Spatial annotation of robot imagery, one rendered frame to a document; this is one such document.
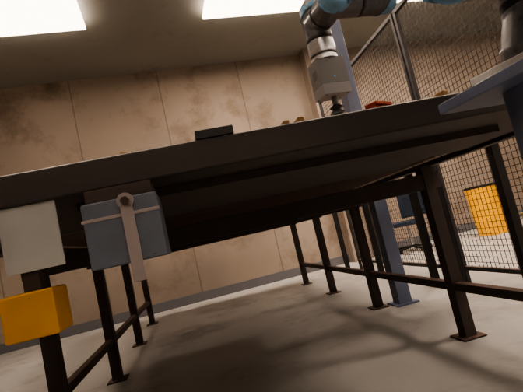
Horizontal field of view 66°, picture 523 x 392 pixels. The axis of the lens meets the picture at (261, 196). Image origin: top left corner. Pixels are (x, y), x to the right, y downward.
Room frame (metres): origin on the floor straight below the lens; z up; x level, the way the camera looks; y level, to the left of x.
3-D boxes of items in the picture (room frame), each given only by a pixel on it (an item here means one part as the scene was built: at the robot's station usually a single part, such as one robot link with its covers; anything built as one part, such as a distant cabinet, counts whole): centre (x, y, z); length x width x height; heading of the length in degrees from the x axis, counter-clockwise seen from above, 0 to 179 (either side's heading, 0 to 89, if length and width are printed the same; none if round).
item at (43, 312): (0.74, 0.44, 0.74); 0.09 x 0.08 x 0.24; 100
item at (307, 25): (1.09, -0.26, 1.25); 0.09 x 0.08 x 0.11; 16
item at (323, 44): (1.10, -0.26, 1.17); 0.08 x 0.08 x 0.05
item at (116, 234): (0.77, 0.26, 0.77); 0.14 x 0.11 x 0.18; 100
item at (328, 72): (1.11, -0.26, 1.09); 0.10 x 0.09 x 0.16; 18
